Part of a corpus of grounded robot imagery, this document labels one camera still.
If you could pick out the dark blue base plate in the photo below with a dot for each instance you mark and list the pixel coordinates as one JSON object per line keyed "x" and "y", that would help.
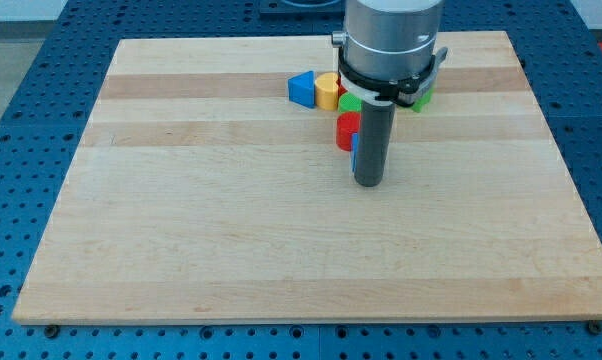
{"x": 312, "y": 8}

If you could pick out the red cylinder block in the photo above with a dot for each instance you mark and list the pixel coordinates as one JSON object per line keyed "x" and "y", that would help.
{"x": 347, "y": 125}

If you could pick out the green cylinder block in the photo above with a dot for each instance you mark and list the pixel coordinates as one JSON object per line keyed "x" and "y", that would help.
{"x": 348, "y": 102}

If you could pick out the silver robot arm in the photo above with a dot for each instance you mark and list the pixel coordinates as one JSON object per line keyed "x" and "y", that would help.
{"x": 388, "y": 39}

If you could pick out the green block behind arm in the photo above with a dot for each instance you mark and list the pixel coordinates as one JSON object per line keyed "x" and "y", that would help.
{"x": 421, "y": 103}

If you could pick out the small red block behind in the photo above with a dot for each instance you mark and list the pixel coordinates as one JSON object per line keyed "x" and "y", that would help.
{"x": 341, "y": 89}

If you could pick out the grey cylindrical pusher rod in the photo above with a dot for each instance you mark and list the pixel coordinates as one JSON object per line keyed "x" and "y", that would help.
{"x": 374, "y": 135}

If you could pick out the yellow cylinder block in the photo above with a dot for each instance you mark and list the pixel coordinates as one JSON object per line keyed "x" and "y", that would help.
{"x": 326, "y": 91}

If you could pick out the wooden board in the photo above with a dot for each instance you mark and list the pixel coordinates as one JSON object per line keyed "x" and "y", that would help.
{"x": 200, "y": 194}

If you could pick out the blue triangular block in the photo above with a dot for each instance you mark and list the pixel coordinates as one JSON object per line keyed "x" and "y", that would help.
{"x": 301, "y": 89}

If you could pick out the black and white mounting clamp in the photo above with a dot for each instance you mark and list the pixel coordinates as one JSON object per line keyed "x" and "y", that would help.
{"x": 404, "y": 93}

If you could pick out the blue cube block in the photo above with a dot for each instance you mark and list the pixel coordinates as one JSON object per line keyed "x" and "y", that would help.
{"x": 353, "y": 151}

